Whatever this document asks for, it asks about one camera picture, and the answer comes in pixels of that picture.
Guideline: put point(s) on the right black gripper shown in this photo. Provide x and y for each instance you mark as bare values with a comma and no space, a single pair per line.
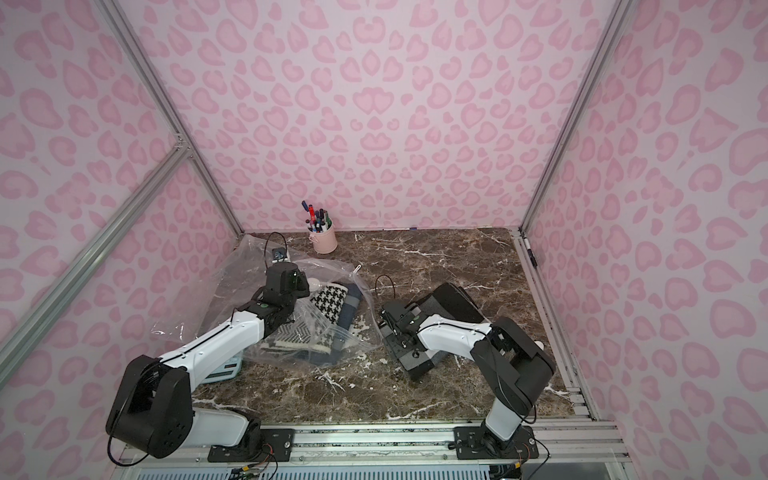
410,351

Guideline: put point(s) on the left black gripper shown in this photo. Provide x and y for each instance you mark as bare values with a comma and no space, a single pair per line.
294,279

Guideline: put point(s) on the zigzag patterned blanket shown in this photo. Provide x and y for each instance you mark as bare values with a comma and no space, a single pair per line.
314,337

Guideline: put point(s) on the clear plastic vacuum bag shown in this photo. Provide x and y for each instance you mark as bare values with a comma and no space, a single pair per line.
207,303

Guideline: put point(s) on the houndstooth black white blanket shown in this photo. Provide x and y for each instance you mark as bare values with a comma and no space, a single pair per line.
329,299

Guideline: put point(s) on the grey black checked blanket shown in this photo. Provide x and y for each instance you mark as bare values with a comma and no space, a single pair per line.
452,325

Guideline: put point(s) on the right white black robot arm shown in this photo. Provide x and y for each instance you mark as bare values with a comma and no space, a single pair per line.
516,368

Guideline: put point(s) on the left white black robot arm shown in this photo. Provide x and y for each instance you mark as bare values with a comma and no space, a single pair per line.
153,409

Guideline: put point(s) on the pink metal pen cup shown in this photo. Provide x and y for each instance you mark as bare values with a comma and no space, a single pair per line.
324,242

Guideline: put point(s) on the teal white calculator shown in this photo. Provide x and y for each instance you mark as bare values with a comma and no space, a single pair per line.
227,371

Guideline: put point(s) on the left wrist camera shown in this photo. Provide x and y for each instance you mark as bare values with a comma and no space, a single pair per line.
279,255

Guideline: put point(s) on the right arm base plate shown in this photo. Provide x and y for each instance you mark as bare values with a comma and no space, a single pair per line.
478,443

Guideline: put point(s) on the black marker on rail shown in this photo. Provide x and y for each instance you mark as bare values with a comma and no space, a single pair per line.
530,252

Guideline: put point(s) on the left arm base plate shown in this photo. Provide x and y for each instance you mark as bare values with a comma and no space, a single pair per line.
256,446

